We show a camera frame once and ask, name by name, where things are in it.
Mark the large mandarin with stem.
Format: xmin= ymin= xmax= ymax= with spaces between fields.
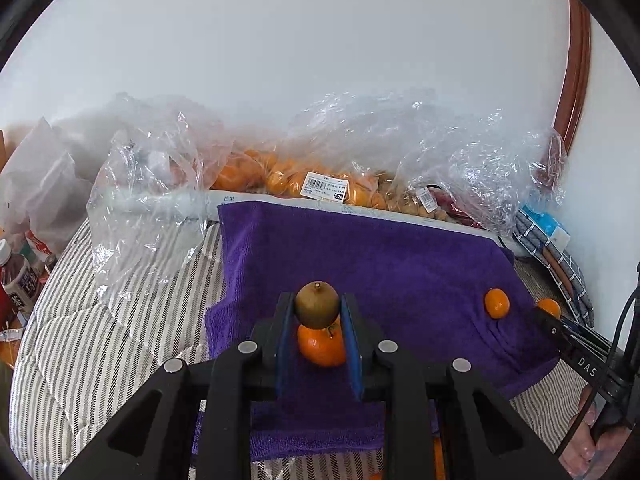
xmin=297 ymin=318 xmax=346 ymax=367

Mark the green brown longan fruit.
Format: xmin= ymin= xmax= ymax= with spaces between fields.
xmin=294 ymin=281 xmax=340 ymax=330

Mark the small round orange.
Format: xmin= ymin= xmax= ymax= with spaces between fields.
xmin=484 ymin=288 xmax=511 ymax=320

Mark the person's right hand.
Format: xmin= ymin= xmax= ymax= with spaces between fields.
xmin=559 ymin=403 xmax=631 ymax=479

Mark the purple towel covered tray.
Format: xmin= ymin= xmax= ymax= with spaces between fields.
xmin=204 ymin=202 xmax=558 ymax=460

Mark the checked blue cloth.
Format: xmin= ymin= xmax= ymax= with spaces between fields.
xmin=513 ymin=208 xmax=594 ymax=328

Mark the striped mattress cover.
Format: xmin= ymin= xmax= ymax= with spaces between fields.
xmin=8 ymin=221 xmax=586 ymax=479

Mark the blue tissue pack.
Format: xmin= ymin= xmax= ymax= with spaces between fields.
xmin=522 ymin=206 xmax=570 ymax=252

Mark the bag of longans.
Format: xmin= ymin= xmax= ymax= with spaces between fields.
xmin=378 ymin=168 xmax=450 ymax=221

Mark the clear plastic bag left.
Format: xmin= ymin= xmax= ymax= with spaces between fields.
xmin=87 ymin=107 xmax=232 ymax=299

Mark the bag of oranges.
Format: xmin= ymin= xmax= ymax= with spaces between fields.
xmin=210 ymin=148 xmax=388 ymax=210

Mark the crumpled clear plastic bag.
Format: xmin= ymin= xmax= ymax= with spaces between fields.
xmin=286 ymin=89 xmax=565 ymax=234

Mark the plastic drink bottle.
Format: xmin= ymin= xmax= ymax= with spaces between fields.
xmin=0 ymin=240 xmax=40 ymax=318

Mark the white plastic bag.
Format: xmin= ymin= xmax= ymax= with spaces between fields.
xmin=1 ymin=119 xmax=92 ymax=255

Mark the brown wooden door frame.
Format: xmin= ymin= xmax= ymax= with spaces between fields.
xmin=553 ymin=0 xmax=591 ymax=152

